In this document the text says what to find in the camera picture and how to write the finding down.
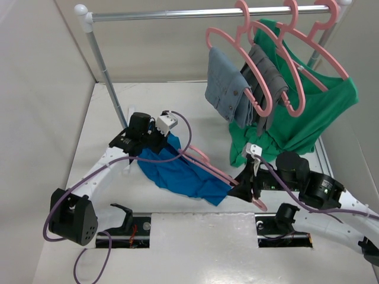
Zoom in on silver white clothes rack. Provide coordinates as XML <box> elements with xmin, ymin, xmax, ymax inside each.
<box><xmin>75</xmin><ymin>1</ymin><xmax>351</xmax><ymax>127</ymax></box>

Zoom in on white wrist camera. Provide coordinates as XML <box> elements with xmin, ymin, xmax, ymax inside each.
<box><xmin>155</xmin><ymin>111</ymin><xmax>178</xmax><ymax>137</ymax></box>
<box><xmin>242</xmin><ymin>143</ymin><xmax>262</xmax><ymax>159</ymax></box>

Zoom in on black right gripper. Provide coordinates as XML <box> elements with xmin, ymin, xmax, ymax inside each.
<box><xmin>226</xmin><ymin>159</ymin><xmax>299</xmax><ymax>202</ymax></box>

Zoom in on blue t shirt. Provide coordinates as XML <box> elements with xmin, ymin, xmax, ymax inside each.
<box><xmin>137</xmin><ymin>132</ymin><xmax>233</xmax><ymax>207</ymax></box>

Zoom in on pink plastic hanger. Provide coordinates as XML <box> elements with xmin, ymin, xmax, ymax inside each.
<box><xmin>178</xmin><ymin>145</ymin><xmax>268</xmax><ymax>212</ymax></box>

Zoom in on pink hanger with grey cloth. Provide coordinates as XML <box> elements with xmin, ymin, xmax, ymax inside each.
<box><xmin>248</xmin><ymin>0</ymin><xmax>306</xmax><ymax>118</ymax></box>

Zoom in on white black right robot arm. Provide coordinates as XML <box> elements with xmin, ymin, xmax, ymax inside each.
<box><xmin>228</xmin><ymin>151</ymin><xmax>378</xmax><ymax>266</ymax></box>

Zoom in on green t shirt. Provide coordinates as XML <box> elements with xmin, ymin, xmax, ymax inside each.
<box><xmin>229</xmin><ymin>30</ymin><xmax>359</xmax><ymax>167</ymax></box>

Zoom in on pink hanger with jeans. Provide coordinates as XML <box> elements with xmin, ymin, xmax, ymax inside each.
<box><xmin>205</xmin><ymin>0</ymin><xmax>273</xmax><ymax>117</ymax></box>

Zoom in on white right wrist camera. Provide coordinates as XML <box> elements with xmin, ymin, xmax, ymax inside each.
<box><xmin>242</xmin><ymin>143</ymin><xmax>262</xmax><ymax>159</ymax></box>

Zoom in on folded blue denim jeans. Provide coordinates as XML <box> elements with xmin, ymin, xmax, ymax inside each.
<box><xmin>205</xmin><ymin>47</ymin><xmax>253</xmax><ymax>128</ymax></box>

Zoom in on grey folded garment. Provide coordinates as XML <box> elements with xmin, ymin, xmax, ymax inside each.
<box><xmin>240</xmin><ymin>44</ymin><xmax>288</xmax><ymax>137</ymax></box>

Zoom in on pink hanger with green shirt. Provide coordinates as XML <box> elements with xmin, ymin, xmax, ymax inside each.
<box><xmin>275</xmin><ymin>1</ymin><xmax>349</xmax><ymax>95</ymax></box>

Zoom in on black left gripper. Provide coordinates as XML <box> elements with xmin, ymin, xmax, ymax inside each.
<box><xmin>140</xmin><ymin>122</ymin><xmax>169</xmax><ymax>155</ymax></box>

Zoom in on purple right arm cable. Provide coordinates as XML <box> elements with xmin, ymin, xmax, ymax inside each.
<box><xmin>254</xmin><ymin>156</ymin><xmax>379</xmax><ymax>221</ymax></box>

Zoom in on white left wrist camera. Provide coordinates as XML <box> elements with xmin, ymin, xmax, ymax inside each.
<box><xmin>155</xmin><ymin>111</ymin><xmax>178</xmax><ymax>137</ymax></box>

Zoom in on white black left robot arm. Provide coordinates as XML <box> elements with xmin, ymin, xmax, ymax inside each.
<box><xmin>48</xmin><ymin>112</ymin><xmax>178</xmax><ymax>246</ymax></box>

